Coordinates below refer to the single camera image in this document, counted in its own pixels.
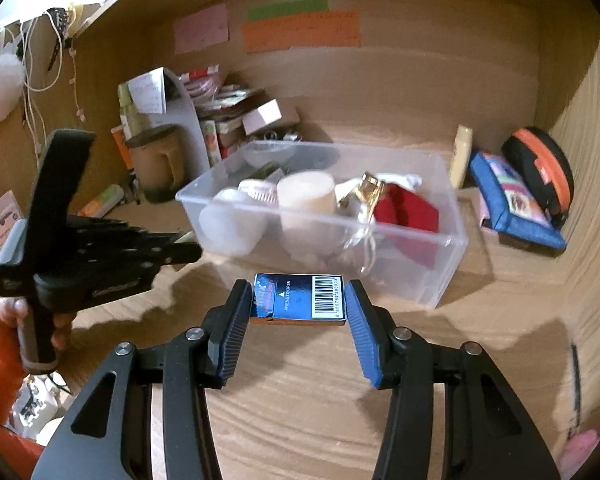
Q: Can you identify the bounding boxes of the blue barcode box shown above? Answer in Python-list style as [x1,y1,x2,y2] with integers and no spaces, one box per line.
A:
[251,273,346,325]

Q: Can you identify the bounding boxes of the white round container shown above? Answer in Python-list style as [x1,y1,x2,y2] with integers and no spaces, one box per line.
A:
[276,170,336,220]

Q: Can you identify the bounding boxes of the red velvet pouch gold tie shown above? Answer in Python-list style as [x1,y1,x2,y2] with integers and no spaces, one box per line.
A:
[336,172,440,233]

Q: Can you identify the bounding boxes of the left hand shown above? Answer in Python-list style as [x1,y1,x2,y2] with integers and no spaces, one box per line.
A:
[0,297,76,350]

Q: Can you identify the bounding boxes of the green orange tube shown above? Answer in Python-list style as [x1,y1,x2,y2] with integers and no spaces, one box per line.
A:
[79,184,124,218]

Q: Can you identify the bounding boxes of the brown mug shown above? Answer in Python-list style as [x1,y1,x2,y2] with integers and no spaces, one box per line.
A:
[125,125,187,204]

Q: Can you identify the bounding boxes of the white receipt paper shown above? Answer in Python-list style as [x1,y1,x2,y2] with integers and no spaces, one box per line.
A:
[126,67,166,115]

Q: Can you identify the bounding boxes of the stack of packets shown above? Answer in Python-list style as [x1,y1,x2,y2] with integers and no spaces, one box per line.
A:
[178,65,265,167]

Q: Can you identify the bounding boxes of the small white pink box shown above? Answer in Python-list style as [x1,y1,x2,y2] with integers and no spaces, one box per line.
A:
[242,99,300,136]

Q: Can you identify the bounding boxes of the white fluffy ball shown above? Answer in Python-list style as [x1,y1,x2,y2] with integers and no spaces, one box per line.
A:
[0,53,26,122]

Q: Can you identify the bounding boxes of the blue patchwork pouch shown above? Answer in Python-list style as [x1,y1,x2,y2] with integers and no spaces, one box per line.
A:
[468,150,567,250]

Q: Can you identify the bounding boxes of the pink paper note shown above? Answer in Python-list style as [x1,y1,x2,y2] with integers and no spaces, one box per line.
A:
[173,3,230,54]

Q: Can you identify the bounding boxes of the clear plastic storage bin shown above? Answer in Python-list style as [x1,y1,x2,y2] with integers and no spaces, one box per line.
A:
[176,141,468,308]

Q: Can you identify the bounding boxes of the black orange zip case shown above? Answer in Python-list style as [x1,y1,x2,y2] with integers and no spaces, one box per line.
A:
[502,126,574,229]

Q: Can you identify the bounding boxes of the cream lotion bottle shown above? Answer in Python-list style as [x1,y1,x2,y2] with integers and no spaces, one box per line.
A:
[449,125,474,188]

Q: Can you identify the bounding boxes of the orange paper note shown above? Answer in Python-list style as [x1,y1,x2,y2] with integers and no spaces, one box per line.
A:
[242,11,361,53]

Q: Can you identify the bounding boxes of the green paper note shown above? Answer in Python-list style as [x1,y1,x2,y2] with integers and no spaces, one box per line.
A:
[247,0,328,23]

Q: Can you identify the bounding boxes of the white cables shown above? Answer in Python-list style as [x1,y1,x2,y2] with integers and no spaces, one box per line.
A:
[17,6,86,156]

